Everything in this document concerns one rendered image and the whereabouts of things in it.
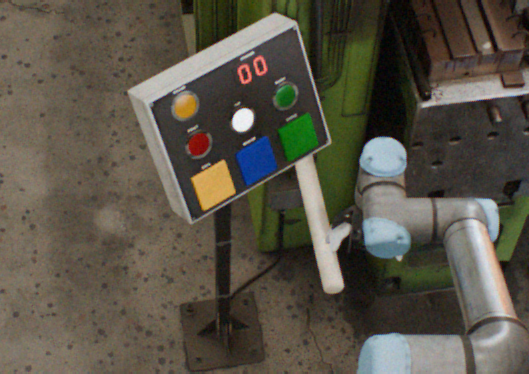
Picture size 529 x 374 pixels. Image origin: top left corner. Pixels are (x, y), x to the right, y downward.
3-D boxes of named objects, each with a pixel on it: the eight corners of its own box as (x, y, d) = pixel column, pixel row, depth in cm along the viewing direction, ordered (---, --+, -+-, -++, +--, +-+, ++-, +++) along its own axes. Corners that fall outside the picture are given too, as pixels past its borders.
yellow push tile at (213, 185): (236, 193, 232) (225, 161, 228) (204, 211, 229) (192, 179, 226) (231, 189, 233) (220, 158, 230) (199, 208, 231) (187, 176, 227)
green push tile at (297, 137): (319, 144, 238) (309, 113, 234) (289, 162, 235) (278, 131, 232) (314, 142, 239) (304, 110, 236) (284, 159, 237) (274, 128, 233)
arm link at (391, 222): (435, 238, 192) (430, 180, 199) (366, 237, 192) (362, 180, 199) (428, 261, 199) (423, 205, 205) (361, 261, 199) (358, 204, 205)
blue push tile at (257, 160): (278, 168, 235) (268, 137, 231) (247, 186, 232) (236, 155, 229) (273, 165, 236) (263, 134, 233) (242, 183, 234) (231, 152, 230)
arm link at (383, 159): (363, 174, 197) (360, 132, 202) (357, 208, 206) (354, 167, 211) (410, 174, 197) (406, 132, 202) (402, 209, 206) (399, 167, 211)
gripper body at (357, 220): (345, 254, 220) (351, 221, 210) (350, 214, 225) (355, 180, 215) (387, 259, 219) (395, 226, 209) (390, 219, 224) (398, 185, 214)
